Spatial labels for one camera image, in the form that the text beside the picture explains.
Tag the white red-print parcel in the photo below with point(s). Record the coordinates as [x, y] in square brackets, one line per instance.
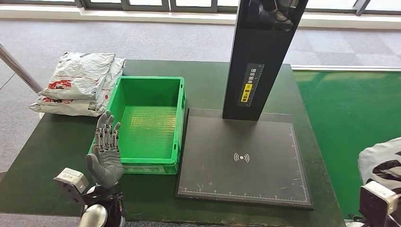
[379, 153]

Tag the dark window frame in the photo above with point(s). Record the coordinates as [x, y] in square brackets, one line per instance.
[145, 9]

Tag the black inbound scanner machine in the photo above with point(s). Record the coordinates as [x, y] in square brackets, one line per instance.
[238, 175]

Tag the silver metal pole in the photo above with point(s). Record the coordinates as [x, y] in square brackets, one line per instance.
[18, 69]

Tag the green plastic crate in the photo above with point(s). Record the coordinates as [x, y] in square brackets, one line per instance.
[147, 131]

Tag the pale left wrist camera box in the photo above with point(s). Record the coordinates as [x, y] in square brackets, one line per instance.
[70, 183]

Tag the yellow black scanner label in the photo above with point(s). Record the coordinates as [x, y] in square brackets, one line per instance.
[247, 92]

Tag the dark green table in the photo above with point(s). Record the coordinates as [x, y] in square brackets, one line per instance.
[47, 150]

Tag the white poly mailer parcel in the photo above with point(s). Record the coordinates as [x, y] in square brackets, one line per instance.
[69, 108]
[78, 75]

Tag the silver conveyor edge rail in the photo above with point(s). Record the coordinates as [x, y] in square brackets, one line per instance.
[344, 67]

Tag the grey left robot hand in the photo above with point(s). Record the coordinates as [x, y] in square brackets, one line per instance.
[105, 163]

